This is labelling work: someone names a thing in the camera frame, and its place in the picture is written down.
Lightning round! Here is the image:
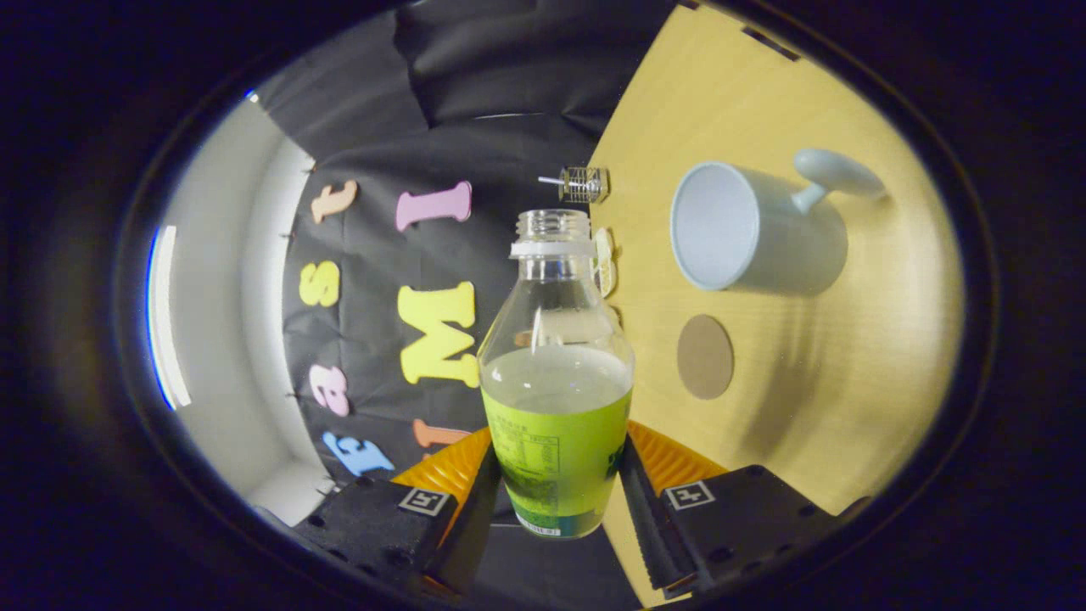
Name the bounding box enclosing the round brown coaster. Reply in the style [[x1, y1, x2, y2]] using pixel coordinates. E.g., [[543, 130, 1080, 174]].
[[676, 314, 735, 401]]

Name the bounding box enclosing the black backdrop cloth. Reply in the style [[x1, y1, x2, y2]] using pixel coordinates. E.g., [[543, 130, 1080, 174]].
[[255, 0, 684, 510]]

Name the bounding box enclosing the wooden table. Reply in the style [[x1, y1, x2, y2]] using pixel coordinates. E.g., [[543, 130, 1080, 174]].
[[585, 4, 966, 608]]

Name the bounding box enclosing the pale grey cup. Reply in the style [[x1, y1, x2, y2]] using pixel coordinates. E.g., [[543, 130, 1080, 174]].
[[669, 149, 887, 296]]

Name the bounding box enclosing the white divided tray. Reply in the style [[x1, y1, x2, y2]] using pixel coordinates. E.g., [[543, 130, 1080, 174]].
[[594, 227, 618, 298]]

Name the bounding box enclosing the clear juice bottle green label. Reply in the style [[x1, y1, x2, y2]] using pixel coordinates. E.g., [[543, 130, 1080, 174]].
[[477, 208, 635, 540]]

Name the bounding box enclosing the wire mesh holder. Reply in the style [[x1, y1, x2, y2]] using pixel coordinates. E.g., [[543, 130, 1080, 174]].
[[557, 166, 610, 205]]

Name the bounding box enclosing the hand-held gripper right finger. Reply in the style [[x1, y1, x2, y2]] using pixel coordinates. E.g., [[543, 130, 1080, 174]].
[[618, 422, 841, 600]]

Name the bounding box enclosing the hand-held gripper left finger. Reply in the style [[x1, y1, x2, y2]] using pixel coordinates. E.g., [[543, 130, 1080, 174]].
[[293, 427, 501, 597]]

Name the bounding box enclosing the long ceiling light panel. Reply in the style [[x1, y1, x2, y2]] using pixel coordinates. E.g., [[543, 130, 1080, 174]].
[[146, 225, 193, 412]]

